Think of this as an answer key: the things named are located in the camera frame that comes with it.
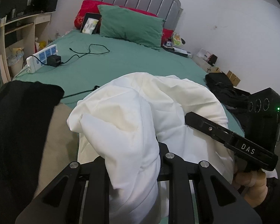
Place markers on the white power strip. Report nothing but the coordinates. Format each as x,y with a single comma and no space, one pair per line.
37,60

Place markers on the snack bag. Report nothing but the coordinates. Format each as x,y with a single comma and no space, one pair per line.
177,39

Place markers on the white nightstand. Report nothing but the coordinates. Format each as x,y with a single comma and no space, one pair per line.
201,61

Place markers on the wet wipes pack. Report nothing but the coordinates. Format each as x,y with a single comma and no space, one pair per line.
89,25

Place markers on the trash bin with bag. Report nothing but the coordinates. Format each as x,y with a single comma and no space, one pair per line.
15,63

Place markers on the bed with green sheet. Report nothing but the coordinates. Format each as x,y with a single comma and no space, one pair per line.
142,60

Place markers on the small red pillow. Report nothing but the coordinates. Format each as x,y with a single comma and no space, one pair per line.
167,33

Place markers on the white paper box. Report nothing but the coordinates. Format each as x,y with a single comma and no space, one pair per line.
203,53

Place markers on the person's right hand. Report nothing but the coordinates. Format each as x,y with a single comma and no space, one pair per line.
249,182

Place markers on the wooden computer desk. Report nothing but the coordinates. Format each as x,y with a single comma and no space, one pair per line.
28,25

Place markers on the tan pants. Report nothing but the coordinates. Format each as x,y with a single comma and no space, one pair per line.
60,144

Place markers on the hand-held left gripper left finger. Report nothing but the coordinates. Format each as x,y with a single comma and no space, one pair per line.
98,172

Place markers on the black monitor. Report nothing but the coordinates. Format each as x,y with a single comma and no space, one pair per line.
16,3

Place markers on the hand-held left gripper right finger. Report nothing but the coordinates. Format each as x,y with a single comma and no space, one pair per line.
175,175

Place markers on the person's right forearm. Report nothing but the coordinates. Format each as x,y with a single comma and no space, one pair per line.
275,198

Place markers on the black charger adapter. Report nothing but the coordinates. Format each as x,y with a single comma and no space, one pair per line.
54,60

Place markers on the black speaker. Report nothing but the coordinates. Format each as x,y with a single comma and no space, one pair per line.
213,59

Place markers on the black jacket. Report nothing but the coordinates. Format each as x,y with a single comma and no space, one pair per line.
233,102

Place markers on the white hooded jacket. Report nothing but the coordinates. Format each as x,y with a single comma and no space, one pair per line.
130,112

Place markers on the black folded cloth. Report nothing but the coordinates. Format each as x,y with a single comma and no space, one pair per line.
18,126

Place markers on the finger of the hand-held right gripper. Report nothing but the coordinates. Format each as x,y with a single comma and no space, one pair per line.
200,123

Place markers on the large red pillow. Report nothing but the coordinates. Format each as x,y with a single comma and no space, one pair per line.
88,7

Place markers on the green pillow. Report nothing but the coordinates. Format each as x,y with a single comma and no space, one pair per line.
133,25

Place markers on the black tablet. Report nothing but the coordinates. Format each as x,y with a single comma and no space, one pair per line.
93,15

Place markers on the black clothes pile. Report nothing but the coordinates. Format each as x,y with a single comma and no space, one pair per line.
219,81

